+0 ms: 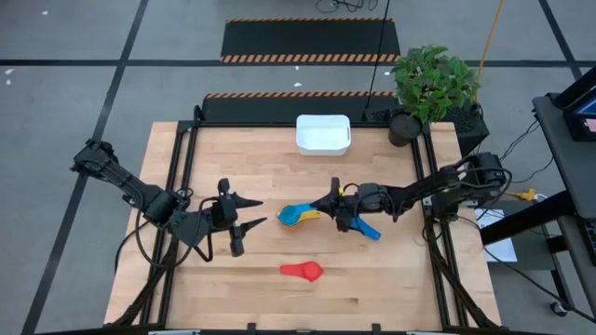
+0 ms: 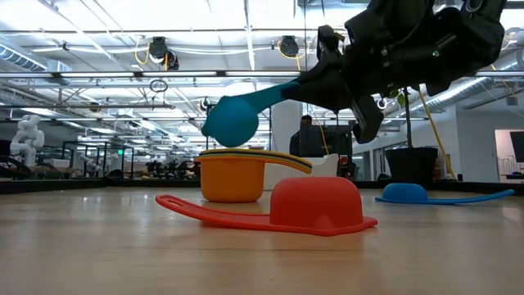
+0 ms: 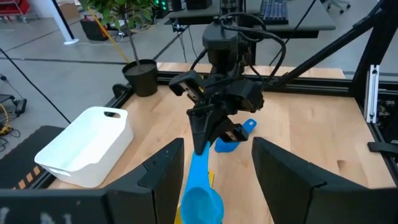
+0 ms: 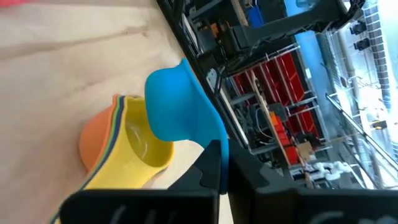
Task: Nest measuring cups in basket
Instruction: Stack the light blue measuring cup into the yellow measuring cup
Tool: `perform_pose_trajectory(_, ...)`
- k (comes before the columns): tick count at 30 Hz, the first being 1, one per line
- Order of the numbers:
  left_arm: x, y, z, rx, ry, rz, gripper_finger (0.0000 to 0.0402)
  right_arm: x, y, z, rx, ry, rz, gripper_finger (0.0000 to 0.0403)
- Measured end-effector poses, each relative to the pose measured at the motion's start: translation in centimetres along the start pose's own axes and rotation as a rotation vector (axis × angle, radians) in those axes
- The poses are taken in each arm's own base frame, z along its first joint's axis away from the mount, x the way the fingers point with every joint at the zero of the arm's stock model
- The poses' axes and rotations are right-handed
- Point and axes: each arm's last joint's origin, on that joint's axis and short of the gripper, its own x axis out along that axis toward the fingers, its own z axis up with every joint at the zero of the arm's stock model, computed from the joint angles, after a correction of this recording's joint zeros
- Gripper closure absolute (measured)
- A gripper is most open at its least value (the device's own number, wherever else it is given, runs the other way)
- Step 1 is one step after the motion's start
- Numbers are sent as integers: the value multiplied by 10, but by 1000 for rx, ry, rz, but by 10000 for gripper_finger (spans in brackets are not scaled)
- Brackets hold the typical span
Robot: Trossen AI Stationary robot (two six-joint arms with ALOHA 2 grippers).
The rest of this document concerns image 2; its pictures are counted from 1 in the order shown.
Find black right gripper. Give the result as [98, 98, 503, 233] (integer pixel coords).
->
[282, 0, 455, 144]

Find teal measuring cup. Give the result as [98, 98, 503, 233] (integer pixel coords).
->
[201, 80, 302, 148]

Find red measuring cup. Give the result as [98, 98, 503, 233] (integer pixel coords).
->
[155, 175, 379, 238]

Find small blue measuring cup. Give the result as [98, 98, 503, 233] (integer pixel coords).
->
[375, 182, 516, 206]

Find orange measuring cup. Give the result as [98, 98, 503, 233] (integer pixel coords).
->
[194, 153, 314, 204]

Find white plastic basket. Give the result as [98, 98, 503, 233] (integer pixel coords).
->
[264, 153, 340, 192]

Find black monitor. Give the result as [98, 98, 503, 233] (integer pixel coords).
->
[300, 125, 353, 157]

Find person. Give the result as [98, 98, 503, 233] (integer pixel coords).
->
[289, 114, 314, 157]

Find green leafy plant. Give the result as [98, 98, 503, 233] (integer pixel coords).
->
[384, 84, 422, 149]

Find black plant pot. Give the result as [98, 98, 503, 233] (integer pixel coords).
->
[384, 147, 439, 189]

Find long ceiling light bar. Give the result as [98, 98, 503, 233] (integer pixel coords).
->
[0, 70, 312, 79]

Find white humanoid robot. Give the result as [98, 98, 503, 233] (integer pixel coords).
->
[9, 114, 46, 168]

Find black ceiling cable reel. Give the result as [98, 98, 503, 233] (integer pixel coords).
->
[280, 35, 300, 58]
[147, 35, 169, 61]

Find dark wall screen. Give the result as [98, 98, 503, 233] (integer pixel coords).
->
[509, 130, 524, 164]

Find black aluminium table frame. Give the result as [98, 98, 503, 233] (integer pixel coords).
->
[0, 178, 524, 196]

